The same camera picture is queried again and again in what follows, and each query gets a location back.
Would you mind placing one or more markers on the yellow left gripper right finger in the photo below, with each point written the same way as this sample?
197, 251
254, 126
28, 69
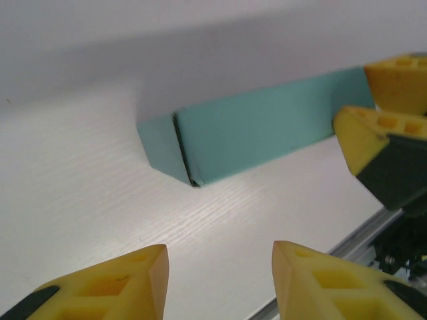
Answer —
333, 293

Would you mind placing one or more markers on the teal cloth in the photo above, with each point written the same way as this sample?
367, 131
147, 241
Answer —
250, 133

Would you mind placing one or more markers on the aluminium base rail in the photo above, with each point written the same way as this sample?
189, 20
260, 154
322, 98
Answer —
360, 236

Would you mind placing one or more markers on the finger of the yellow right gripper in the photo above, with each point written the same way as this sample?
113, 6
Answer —
400, 83
377, 146

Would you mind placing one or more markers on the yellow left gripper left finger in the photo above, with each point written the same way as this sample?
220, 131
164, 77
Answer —
100, 290

